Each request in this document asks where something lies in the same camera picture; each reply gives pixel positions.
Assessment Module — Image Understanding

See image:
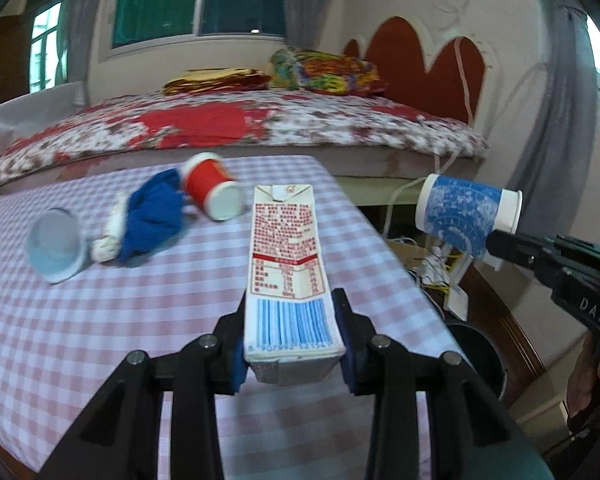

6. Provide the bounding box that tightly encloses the grey curtain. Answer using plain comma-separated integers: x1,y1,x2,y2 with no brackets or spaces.
508,0,597,237

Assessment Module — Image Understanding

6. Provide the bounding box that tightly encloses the red heart headboard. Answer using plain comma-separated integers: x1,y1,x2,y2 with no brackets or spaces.
343,16,493,127

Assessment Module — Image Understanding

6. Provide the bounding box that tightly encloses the white cable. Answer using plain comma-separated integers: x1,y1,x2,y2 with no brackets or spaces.
381,37,477,241

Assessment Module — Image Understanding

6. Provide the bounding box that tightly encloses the milk carton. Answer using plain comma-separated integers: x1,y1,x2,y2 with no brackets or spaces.
244,184,346,386

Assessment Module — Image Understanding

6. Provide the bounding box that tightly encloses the folded yellow red blanket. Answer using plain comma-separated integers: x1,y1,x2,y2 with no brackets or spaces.
162,67,271,96

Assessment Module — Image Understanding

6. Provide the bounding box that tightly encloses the pink checkered tablecloth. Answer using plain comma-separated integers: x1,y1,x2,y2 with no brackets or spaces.
0,156,455,479

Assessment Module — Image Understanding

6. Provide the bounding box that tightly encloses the blue crumpled cloth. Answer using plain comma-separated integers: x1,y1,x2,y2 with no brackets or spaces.
90,169,184,263

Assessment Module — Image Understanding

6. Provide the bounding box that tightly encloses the red paper cup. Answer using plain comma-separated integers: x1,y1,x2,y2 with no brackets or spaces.
178,152,244,222

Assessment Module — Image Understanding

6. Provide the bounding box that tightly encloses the green framed window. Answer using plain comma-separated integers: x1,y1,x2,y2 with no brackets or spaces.
108,0,285,50

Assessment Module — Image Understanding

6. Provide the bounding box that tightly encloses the light blue paper cup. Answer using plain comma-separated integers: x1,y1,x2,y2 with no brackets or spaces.
24,208,88,285

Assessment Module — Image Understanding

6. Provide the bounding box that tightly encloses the floral red bedspread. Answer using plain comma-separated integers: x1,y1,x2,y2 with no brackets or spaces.
0,90,488,186

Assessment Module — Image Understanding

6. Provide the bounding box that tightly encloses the blue patterned paper cup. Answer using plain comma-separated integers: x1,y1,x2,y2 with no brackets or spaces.
415,174,524,259

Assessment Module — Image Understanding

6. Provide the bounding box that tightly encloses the white sheet covered table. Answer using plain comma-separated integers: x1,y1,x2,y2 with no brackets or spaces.
0,81,86,155

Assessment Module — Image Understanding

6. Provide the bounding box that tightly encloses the black trash bin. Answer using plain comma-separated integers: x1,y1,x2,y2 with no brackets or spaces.
446,321,508,400

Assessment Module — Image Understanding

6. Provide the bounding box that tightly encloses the colourful pillow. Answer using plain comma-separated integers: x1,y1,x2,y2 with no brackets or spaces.
266,47,387,96

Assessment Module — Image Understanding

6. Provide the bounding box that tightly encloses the person's right hand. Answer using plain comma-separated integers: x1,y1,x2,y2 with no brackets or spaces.
566,332,600,432

